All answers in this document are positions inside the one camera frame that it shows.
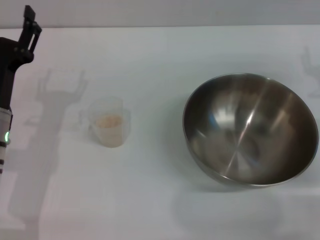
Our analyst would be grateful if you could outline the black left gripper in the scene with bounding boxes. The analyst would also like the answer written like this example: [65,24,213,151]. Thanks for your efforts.
[0,5,43,111]

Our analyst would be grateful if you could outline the clear plastic measuring cup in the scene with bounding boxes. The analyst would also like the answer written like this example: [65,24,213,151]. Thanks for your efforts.
[79,97,132,149]

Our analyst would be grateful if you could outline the white rice grains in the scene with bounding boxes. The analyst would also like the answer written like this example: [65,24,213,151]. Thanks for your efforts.
[96,113,124,148]

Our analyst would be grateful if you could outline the stainless steel bowl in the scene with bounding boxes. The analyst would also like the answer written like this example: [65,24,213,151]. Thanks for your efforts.
[182,72,320,189]

